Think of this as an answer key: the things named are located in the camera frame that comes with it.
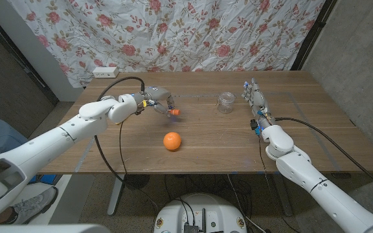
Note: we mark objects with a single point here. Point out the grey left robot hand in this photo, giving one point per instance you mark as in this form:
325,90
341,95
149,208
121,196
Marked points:
155,94

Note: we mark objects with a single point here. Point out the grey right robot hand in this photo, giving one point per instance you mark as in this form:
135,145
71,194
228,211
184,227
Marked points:
257,98

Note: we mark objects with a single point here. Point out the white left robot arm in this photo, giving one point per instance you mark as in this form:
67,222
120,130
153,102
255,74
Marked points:
50,139

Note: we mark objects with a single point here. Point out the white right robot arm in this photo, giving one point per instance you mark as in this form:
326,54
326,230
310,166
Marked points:
319,184

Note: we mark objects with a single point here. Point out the clear glass jar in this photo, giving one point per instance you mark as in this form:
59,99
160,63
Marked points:
226,103

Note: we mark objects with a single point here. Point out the orange fruit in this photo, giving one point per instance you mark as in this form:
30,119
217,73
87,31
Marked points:
172,141

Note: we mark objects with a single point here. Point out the white power strip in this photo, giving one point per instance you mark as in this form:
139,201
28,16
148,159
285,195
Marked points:
105,72

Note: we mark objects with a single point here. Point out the floral backdrop cloth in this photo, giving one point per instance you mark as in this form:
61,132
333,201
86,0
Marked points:
173,32

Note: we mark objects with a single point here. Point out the black backdrop stand pole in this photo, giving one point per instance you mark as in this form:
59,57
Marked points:
312,35

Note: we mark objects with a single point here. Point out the black round floor base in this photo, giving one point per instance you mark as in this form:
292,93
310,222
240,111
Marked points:
136,181

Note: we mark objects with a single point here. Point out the grey table leg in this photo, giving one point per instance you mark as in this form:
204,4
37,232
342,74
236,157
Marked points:
283,197

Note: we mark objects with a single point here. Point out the white table leg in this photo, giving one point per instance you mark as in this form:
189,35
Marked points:
115,197

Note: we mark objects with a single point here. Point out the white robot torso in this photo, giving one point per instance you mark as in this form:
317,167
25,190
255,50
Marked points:
202,207

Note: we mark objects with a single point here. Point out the grey sneaker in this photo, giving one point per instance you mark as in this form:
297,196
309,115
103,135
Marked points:
34,202

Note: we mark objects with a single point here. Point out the person's bare leg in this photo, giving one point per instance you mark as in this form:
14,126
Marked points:
0,217

